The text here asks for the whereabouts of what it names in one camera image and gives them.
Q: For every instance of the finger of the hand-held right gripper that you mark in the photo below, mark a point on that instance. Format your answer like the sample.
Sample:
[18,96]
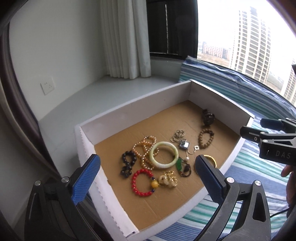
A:
[275,124]
[251,134]

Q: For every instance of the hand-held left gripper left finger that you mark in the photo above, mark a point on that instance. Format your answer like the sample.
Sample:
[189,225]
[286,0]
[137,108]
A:
[86,178]

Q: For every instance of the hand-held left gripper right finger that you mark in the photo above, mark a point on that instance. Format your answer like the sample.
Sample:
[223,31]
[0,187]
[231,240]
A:
[209,176]

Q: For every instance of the gold bangle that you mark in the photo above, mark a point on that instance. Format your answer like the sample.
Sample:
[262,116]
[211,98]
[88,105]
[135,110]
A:
[214,161]

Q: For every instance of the small silver square pendant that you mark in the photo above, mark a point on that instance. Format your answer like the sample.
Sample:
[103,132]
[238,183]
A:
[196,147]

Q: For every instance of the gold charm cluster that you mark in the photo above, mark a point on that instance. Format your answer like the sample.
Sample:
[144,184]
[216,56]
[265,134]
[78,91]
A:
[171,183]

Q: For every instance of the square lattice pendant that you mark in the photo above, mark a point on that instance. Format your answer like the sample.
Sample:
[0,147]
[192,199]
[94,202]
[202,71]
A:
[184,144]

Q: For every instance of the pale jade bangle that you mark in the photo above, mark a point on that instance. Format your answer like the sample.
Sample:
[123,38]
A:
[164,144]

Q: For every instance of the amber bead strand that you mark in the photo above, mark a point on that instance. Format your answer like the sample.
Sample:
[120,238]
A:
[143,143]

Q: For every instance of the white cardboard box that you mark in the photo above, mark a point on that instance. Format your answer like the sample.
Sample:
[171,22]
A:
[127,113]

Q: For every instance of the person's right hand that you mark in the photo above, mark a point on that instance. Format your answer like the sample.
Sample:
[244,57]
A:
[291,185]

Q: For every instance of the striped blue green bedsheet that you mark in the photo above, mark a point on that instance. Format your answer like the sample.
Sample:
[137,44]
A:
[242,169]

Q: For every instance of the beige building at window edge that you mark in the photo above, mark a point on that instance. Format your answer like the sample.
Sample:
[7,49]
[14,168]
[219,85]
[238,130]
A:
[291,88]

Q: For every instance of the tall beige apartment tower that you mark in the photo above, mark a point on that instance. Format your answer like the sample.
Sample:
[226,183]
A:
[249,46]

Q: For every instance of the grey window ledge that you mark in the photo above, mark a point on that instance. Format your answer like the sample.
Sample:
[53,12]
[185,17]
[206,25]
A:
[104,92]

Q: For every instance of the low brown building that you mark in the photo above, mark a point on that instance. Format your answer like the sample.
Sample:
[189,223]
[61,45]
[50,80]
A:
[215,49]

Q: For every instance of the dark window blind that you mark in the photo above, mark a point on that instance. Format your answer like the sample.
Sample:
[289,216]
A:
[180,27]

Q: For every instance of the white curtain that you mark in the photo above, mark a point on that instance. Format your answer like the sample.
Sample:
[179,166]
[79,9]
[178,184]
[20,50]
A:
[124,34]

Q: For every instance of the white wall socket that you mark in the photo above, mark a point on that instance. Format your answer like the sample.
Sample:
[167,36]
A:
[48,85]

